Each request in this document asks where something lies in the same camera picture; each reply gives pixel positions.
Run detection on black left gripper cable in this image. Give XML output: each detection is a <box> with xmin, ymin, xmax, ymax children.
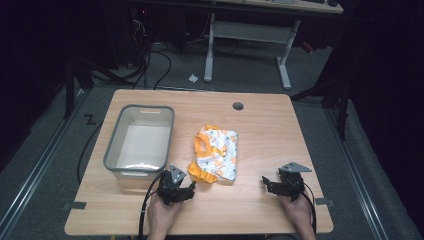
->
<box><xmin>138</xmin><ymin>169</ymin><xmax>169</xmax><ymax>240</ymax></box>

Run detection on white metal desk frame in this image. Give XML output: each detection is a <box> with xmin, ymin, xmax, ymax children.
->
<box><xmin>203</xmin><ymin>12</ymin><xmax>302</xmax><ymax>90</ymax></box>

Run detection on black floor cables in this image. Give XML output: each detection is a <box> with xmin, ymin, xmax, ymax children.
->
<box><xmin>93</xmin><ymin>9</ymin><xmax>214</xmax><ymax>90</ymax></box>

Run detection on person's right hand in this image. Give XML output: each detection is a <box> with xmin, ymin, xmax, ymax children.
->
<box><xmin>278</xmin><ymin>191</ymin><xmax>317</xmax><ymax>240</ymax></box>

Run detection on white bin with grey rim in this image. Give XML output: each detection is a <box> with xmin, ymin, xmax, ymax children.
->
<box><xmin>102</xmin><ymin>104</ymin><xmax>176</xmax><ymax>193</ymax></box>

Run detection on person's left hand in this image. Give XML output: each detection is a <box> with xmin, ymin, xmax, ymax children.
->
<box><xmin>146</xmin><ymin>192</ymin><xmax>184</xmax><ymax>240</ymax></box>

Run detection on black metal stand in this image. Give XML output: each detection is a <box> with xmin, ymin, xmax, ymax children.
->
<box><xmin>62</xmin><ymin>59</ymin><xmax>96</xmax><ymax>120</ymax></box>
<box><xmin>290</xmin><ymin>74</ymin><xmax>351</xmax><ymax>141</ymax></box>

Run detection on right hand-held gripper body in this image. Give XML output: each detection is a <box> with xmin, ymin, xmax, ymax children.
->
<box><xmin>266</xmin><ymin>161</ymin><xmax>313</xmax><ymax>202</ymax></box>

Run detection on black cable on floor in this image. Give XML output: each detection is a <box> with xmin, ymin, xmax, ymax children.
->
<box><xmin>76</xmin><ymin>121</ymin><xmax>104</xmax><ymax>184</ymax></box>

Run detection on orange and white patterned garment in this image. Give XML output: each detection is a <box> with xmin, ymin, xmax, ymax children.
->
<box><xmin>187</xmin><ymin>124</ymin><xmax>240</xmax><ymax>185</ymax></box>

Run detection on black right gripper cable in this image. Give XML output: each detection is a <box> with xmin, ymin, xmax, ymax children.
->
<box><xmin>301</xmin><ymin>182</ymin><xmax>318</xmax><ymax>234</ymax></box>

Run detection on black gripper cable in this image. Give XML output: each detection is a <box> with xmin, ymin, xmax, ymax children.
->
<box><xmin>138</xmin><ymin>169</ymin><xmax>169</xmax><ymax>240</ymax></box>
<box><xmin>301</xmin><ymin>182</ymin><xmax>318</xmax><ymax>234</ymax></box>

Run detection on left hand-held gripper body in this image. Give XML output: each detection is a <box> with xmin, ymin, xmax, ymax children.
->
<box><xmin>156</xmin><ymin>163</ymin><xmax>196</xmax><ymax>206</ymax></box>

